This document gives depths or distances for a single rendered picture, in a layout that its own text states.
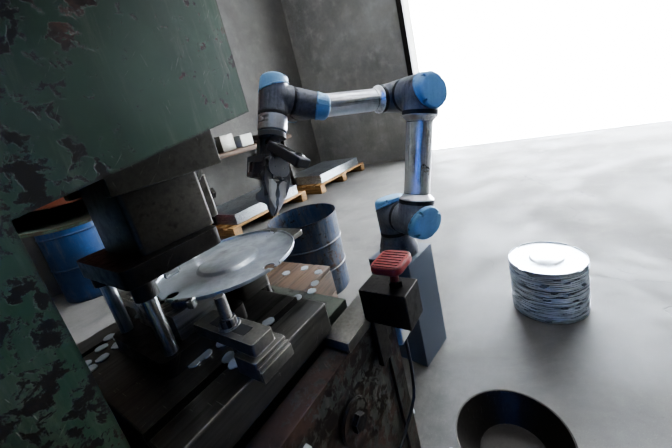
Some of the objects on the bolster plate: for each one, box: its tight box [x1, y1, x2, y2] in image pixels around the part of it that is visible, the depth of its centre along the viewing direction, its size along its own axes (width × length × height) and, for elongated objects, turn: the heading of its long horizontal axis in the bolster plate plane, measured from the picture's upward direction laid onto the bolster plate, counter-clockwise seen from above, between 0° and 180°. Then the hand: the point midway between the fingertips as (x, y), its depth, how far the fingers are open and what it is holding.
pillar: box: [100, 285, 134, 333], centre depth 58 cm, size 2×2×14 cm
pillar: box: [141, 296, 179, 357], centre depth 48 cm, size 2×2×14 cm
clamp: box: [194, 293, 294, 384], centre depth 49 cm, size 6×17×10 cm, turn 96°
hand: (275, 210), depth 79 cm, fingers closed
